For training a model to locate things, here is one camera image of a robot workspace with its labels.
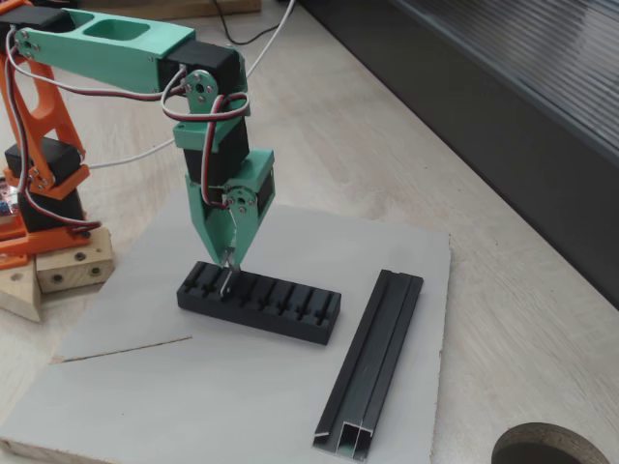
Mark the grey board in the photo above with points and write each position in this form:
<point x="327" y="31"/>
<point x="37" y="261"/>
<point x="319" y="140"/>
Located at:
<point x="217" y="396"/>

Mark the red controller board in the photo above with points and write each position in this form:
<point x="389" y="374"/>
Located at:
<point x="7" y="203"/>

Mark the wooden mounting block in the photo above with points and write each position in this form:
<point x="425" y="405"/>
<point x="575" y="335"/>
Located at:
<point x="72" y="270"/>

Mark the black aluminium profile rail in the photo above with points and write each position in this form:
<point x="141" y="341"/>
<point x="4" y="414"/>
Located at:
<point x="382" y="338"/>

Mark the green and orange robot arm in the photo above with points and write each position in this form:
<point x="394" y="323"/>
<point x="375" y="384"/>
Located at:
<point x="121" y="48"/>

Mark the black slotted holder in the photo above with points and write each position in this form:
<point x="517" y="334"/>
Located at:
<point x="261" y="321"/>

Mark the small metal pin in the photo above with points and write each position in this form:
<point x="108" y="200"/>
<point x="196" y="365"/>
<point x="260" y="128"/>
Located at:
<point x="226" y="282"/>

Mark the light wooden wedge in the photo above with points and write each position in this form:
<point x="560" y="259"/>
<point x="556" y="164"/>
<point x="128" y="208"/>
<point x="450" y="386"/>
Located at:
<point x="19" y="295"/>

